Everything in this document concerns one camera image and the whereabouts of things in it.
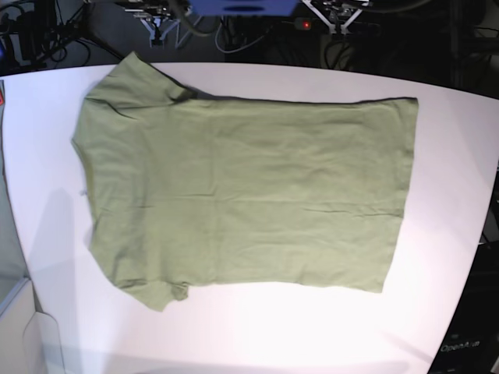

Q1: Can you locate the green T-shirt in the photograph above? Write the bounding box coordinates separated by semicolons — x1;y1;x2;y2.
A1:
72;55;419;311

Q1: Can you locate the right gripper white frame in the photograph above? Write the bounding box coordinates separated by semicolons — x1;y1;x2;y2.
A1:
132;5;193;49

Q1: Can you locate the black OpenArm labelled box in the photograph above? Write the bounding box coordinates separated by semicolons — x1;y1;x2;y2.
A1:
429;242;498;373

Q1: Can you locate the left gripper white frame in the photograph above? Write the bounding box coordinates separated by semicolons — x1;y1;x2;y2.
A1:
303;0;363;34

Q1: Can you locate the black power strip red light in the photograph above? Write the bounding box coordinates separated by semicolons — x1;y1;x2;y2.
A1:
293;17;325;31

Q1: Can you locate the white bin at left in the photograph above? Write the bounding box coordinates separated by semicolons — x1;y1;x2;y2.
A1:
1;278;65;373

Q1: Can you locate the blue box overhead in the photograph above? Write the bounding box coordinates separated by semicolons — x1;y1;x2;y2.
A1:
189;0;299;16

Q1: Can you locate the grey cable loop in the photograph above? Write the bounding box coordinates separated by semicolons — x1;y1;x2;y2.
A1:
171;0;227;40

